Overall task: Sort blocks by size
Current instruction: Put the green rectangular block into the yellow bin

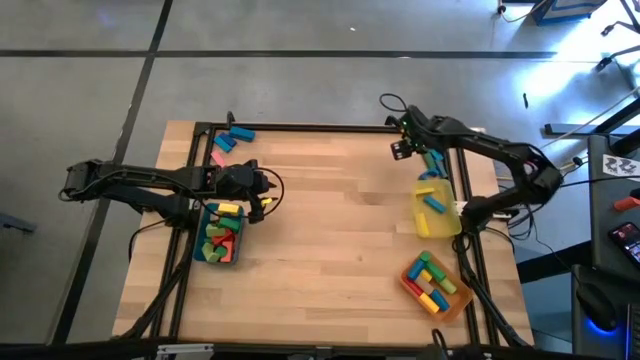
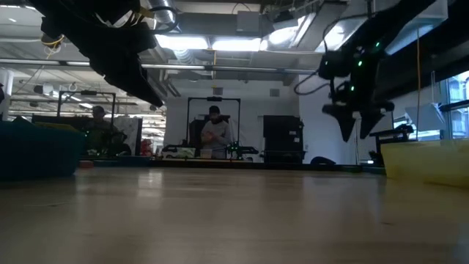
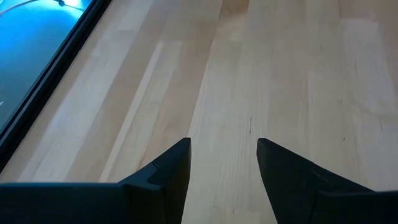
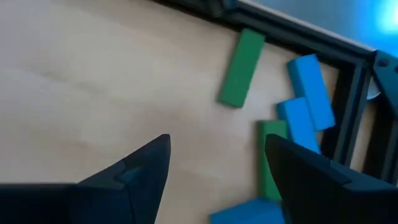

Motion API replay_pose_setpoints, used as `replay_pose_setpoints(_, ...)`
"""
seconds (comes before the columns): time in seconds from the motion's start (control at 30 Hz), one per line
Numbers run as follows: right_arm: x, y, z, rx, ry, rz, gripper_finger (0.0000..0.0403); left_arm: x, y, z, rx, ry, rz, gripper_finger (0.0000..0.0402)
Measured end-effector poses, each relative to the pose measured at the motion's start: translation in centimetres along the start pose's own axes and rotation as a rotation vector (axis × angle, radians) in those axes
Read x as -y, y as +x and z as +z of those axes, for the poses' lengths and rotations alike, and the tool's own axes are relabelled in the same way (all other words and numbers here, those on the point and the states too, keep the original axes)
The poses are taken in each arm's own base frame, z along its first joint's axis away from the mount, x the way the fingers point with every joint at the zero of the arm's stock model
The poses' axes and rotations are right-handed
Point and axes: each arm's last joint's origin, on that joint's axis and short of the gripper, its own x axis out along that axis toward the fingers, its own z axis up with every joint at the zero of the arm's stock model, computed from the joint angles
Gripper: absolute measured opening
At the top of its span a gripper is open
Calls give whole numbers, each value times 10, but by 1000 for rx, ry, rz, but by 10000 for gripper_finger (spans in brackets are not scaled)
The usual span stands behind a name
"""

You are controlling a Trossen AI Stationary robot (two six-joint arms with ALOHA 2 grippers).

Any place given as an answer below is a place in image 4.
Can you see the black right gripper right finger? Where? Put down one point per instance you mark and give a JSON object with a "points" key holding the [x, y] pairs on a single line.
{"points": [[326, 196]]}

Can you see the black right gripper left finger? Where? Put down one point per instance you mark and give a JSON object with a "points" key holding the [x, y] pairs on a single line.
{"points": [[93, 199]]}

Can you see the flat green block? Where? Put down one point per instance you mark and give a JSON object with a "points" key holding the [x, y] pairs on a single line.
{"points": [[269, 161], [242, 68]]}

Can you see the notched blue block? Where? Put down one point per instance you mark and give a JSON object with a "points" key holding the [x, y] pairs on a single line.
{"points": [[298, 124]]}

